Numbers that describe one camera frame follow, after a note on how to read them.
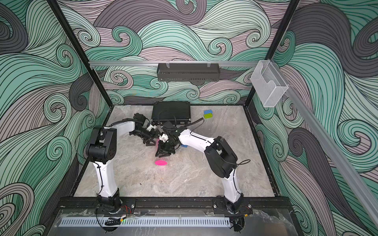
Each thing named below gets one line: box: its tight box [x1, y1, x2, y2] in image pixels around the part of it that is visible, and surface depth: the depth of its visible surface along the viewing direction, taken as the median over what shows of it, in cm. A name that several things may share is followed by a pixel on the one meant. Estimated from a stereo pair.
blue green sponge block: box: [203, 109, 214, 119], surface depth 116 cm
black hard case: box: [151, 101, 192, 125], surface depth 116 cm
